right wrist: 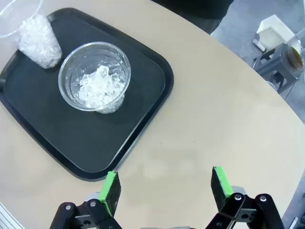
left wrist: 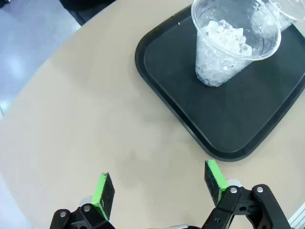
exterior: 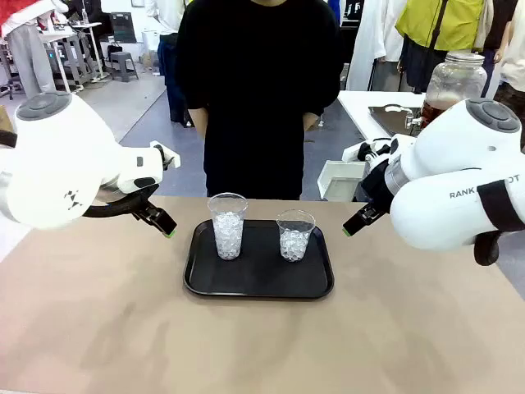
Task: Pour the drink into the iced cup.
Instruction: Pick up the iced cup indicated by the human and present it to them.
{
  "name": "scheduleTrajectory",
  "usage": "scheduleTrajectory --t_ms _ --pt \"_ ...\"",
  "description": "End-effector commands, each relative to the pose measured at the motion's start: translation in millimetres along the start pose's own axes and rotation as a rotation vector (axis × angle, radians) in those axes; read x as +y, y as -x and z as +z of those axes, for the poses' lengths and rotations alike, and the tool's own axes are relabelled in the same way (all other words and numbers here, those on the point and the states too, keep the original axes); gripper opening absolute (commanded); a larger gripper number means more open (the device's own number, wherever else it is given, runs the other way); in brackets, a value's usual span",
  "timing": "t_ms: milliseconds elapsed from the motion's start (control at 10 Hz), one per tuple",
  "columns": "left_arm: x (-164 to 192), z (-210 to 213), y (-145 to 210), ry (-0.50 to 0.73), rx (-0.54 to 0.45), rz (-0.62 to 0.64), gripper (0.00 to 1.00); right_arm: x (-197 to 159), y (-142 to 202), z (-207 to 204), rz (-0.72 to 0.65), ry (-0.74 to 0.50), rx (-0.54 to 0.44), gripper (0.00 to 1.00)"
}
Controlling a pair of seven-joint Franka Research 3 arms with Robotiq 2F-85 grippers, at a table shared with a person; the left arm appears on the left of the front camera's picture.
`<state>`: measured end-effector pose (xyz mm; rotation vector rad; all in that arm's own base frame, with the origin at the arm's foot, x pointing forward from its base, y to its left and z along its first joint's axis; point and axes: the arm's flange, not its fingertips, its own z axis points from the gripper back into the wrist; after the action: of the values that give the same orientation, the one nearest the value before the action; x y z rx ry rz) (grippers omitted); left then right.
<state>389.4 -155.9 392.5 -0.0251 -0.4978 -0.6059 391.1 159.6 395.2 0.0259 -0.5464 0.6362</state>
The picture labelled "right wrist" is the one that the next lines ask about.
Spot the grey metal stool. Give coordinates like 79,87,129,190
252,44,300,94

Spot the white plastic box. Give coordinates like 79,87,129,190
253,14,296,52

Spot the clear cup little ice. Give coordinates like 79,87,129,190
58,42,132,115

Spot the aluminium frame profile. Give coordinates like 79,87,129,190
0,202,26,229

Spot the beaker with amber drink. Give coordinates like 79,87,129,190
281,35,305,77

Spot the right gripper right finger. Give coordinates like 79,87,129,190
210,166,286,229

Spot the black plastic serving tray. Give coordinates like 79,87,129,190
0,7,174,182

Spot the person in black clothes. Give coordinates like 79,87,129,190
152,0,235,35

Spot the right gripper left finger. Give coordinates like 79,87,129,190
49,170,122,229

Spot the clear cup much ice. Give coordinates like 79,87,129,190
0,0,63,70

